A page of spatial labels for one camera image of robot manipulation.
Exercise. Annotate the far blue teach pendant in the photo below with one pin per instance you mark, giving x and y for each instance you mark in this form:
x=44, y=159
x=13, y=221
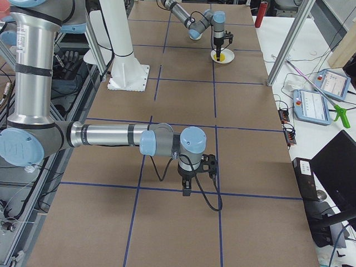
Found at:
x=333, y=84

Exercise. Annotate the near blue teach pendant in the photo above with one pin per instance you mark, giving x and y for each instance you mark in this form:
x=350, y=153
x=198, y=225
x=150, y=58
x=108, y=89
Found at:
x=311, y=107

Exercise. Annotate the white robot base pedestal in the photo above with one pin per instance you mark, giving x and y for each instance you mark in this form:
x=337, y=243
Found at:
x=126, y=73

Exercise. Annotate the white round plate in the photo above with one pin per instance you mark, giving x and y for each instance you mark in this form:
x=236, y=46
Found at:
x=229, y=56

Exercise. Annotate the far orange usb hub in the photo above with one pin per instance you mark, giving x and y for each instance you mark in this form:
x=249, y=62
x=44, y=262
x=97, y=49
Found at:
x=283, y=111

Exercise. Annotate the green handled reacher grabber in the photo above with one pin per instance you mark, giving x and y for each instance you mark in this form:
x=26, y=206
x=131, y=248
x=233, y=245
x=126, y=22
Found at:
x=341, y=112

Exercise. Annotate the wooden board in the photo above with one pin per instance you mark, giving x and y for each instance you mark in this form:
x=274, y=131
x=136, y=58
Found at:
x=344, y=51

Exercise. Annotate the white plastic bowl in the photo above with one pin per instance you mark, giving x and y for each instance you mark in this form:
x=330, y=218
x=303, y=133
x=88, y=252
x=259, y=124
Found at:
x=195, y=38

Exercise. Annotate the grey aluminium frame post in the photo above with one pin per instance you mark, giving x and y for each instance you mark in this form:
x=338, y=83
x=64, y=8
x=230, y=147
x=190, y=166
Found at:
x=295, y=28

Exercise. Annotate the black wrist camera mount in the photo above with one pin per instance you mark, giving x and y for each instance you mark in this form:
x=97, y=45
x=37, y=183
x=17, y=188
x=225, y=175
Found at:
x=208, y=164
x=228, y=36

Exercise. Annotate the orange usb hub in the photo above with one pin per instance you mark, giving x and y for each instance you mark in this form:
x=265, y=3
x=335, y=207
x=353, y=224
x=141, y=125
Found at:
x=283, y=111
x=289, y=134

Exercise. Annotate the yellow lemon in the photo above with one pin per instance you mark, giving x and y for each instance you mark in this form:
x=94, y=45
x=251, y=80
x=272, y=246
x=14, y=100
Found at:
x=219, y=59

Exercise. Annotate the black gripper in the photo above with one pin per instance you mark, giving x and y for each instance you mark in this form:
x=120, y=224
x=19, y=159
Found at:
x=218, y=46
x=186, y=175

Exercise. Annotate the brown paper table mat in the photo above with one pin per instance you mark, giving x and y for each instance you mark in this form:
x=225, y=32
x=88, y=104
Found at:
x=115, y=207

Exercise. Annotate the black laptop computer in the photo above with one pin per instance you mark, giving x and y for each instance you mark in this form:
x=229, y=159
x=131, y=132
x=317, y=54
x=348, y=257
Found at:
x=334, y=166

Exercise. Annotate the blue teach pendant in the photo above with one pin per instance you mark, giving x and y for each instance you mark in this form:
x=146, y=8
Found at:
x=311, y=107
x=333, y=84

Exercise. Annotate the black box device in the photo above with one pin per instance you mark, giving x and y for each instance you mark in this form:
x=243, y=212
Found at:
x=305, y=179

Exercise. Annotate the red cylinder bottle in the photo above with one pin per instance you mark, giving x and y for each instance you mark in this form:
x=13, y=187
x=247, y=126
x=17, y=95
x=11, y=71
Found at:
x=261, y=13

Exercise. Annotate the near orange usb hub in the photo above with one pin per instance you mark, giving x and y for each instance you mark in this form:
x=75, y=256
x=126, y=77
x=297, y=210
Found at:
x=289, y=134

